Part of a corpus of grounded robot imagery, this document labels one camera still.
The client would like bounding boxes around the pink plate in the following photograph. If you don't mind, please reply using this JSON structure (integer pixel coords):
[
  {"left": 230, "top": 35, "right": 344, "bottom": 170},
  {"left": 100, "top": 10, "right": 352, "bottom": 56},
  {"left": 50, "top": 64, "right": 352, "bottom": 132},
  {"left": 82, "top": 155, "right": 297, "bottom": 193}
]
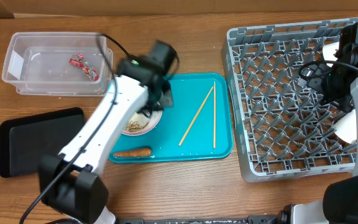
[{"left": 122, "top": 111, "right": 162, "bottom": 136}]

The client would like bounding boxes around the pink bowl with rice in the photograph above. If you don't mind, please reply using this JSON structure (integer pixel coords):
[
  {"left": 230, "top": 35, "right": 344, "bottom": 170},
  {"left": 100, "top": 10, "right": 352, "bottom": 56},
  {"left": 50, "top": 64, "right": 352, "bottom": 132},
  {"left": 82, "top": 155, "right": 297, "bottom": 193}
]
[{"left": 124, "top": 113, "right": 150, "bottom": 133}]

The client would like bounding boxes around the clear plastic bin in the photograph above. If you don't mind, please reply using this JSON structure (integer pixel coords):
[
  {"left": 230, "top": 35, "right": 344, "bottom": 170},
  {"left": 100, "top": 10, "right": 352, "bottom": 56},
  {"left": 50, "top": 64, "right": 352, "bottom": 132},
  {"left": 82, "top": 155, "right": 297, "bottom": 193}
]
[{"left": 2, "top": 32, "right": 113, "bottom": 96}]

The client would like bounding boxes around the red snack wrapper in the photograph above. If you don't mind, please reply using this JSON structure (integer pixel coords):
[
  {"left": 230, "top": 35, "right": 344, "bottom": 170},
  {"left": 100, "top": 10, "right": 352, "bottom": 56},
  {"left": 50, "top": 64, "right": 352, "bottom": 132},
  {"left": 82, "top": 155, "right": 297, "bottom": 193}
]
[{"left": 69, "top": 53, "right": 99, "bottom": 82}]

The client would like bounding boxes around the left wooden chopstick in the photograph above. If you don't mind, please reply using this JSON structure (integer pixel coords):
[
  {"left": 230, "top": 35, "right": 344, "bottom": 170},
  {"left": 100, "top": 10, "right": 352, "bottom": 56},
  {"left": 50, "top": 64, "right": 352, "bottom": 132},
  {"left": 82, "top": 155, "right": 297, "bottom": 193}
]
[{"left": 178, "top": 86, "right": 214, "bottom": 146}]

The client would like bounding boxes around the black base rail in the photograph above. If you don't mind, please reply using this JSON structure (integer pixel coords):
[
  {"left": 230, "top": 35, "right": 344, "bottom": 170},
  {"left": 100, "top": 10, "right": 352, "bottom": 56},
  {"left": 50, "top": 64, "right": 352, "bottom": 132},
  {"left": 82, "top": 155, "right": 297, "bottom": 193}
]
[{"left": 117, "top": 215, "right": 277, "bottom": 224}]

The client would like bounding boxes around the teal serving tray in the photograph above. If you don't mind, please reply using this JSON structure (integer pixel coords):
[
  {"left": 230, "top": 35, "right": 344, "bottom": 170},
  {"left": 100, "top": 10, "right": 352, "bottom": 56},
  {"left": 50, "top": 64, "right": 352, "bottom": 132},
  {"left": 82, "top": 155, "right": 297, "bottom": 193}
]
[{"left": 109, "top": 73, "right": 233, "bottom": 164}]

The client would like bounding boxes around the white cup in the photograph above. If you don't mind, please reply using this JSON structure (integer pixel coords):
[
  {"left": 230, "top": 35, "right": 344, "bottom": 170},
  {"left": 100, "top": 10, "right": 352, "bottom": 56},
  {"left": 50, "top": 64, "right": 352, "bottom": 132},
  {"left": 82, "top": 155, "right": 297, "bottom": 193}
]
[{"left": 333, "top": 110, "right": 357, "bottom": 144}]

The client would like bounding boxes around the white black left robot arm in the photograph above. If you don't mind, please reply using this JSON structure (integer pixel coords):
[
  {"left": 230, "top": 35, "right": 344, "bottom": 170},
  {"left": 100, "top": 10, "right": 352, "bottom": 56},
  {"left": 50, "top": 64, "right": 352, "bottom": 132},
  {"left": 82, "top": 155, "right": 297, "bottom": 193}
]
[{"left": 37, "top": 55, "right": 177, "bottom": 223}]

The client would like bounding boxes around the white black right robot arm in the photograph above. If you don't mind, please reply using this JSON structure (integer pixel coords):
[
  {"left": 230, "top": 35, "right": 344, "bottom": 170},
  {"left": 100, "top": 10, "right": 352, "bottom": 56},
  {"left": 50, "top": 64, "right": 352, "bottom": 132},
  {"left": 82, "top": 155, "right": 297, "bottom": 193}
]
[{"left": 275, "top": 42, "right": 358, "bottom": 223}]

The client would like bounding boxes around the orange carrot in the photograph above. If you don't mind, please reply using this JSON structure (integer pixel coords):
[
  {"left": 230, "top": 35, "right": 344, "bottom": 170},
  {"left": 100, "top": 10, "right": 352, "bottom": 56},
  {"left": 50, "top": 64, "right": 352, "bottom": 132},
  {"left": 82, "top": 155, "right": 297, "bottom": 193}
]
[{"left": 113, "top": 147, "right": 152, "bottom": 157}]

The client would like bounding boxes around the grey dishwasher rack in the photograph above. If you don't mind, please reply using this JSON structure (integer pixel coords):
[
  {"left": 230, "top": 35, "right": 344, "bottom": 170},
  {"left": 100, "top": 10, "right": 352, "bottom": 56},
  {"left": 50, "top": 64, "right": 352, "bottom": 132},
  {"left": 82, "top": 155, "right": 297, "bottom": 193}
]
[{"left": 222, "top": 17, "right": 358, "bottom": 182}]

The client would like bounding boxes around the black plastic tray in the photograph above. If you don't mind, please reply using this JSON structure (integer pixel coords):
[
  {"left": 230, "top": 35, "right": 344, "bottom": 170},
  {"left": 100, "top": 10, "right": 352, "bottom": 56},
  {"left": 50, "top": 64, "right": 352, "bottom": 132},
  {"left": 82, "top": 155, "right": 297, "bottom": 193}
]
[{"left": 0, "top": 107, "right": 85, "bottom": 178}]

